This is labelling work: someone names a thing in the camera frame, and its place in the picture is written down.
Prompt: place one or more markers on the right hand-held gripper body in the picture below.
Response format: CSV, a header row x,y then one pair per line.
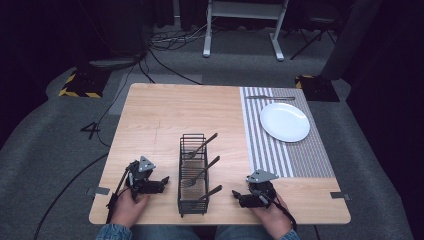
x,y
261,193

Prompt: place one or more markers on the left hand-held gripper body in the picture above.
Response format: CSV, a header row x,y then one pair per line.
x,y
142,176

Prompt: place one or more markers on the person's left hand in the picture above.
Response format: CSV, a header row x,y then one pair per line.
x,y
128,210

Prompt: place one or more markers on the metal fork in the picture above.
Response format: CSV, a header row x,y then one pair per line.
x,y
210,192
201,146
203,171

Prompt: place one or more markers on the grey tape piece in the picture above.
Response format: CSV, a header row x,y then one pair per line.
x,y
340,195
100,191

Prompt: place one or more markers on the person's legs in jeans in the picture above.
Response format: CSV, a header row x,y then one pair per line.
x,y
203,233

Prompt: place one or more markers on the grey striped placemat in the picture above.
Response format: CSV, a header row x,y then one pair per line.
x,y
300,160

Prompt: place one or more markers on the white plate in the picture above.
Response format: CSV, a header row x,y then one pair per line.
x,y
285,122

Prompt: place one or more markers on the metal table knife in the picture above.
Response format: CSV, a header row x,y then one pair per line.
x,y
270,97

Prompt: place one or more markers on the yellow black striped stand base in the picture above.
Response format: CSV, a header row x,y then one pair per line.
x,y
83,85
316,88

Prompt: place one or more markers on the black tripod stand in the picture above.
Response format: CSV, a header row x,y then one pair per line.
x,y
315,33

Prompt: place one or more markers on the grey pillar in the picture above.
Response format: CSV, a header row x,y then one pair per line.
x,y
350,40

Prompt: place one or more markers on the white metal desk frame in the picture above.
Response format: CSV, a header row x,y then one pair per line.
x,y
245,10

